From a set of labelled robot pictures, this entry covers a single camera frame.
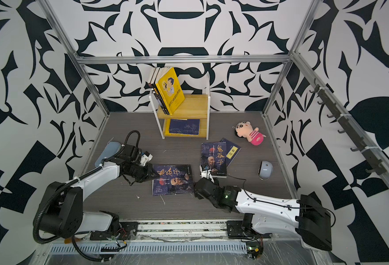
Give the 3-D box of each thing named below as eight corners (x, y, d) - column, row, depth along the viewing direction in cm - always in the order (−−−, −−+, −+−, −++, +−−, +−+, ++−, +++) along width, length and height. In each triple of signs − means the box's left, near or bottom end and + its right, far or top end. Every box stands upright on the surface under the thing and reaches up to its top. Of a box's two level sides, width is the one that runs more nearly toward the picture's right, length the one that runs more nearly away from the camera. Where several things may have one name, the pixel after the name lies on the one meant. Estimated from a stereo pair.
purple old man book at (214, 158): (201, 178, 91) (201, 175, 89) (200, 144, 105) (200, 141, 102) (229, 178, 91) (230, 175, 89) (225, 144, 105) (225, 141, 102)
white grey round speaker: (257, 180, 91) (263, 173, 84) (254, 168, 95) (259, 160, 88) (268, 180, 91) (275, 173, 84) (265, 168, 95) (271, 160, 88)
